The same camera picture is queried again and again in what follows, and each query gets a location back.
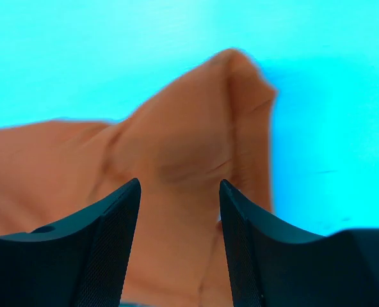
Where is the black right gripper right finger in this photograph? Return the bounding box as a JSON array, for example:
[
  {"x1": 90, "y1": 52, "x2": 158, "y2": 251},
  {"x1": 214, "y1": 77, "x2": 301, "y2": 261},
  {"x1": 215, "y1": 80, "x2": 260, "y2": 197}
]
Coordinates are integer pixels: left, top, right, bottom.
[{"x1": 220, "y1": 180, "x2": 379, "y2": 307}]

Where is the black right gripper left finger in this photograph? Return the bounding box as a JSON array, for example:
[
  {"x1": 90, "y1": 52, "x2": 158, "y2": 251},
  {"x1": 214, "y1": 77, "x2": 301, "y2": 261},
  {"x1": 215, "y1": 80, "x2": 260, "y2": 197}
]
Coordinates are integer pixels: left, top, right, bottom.
[{"x1": 0, "y1": 179, "x2": 141, "y2": 306}]

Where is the orange t shirt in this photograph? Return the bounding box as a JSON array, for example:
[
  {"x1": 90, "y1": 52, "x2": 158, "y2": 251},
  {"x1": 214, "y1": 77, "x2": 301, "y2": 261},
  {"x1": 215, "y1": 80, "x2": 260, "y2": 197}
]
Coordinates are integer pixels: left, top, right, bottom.
[{"x1": 0, "y1": 49, "x2": 276, "y2": 306}]

